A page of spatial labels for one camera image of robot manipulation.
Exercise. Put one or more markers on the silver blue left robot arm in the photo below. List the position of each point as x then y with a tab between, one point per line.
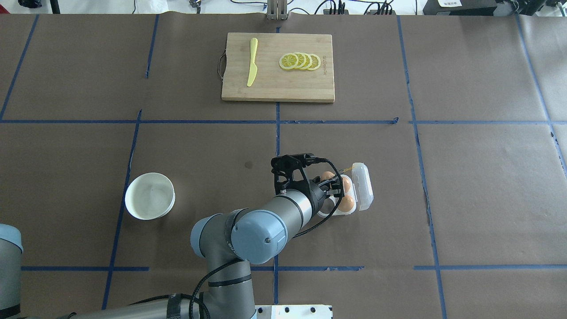
11	250

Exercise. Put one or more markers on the white bowl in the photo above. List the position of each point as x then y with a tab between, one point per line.
150	196

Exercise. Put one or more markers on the brown egg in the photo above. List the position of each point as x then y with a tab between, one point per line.
347	183
347	204
327	175

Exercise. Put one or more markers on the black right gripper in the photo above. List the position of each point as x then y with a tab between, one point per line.
318	196

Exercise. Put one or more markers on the lemon slice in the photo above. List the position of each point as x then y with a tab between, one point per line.
301	60
307	61
289	61
315	62

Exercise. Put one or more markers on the aluminium frame post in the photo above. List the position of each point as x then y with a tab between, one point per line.
277	10

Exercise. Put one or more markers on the brown egg in box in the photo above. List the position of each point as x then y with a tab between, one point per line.
347	204
347	183

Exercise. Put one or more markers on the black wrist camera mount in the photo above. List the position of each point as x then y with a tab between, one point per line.
289	172

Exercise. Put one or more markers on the yellow plastic knife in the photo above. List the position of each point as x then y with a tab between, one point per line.
253	69

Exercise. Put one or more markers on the clear plastic egg box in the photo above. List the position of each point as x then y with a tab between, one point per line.
361	189

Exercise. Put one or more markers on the wooden cutting board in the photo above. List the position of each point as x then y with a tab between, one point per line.
273	83

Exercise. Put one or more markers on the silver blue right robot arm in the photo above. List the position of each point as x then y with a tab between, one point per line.
230	244

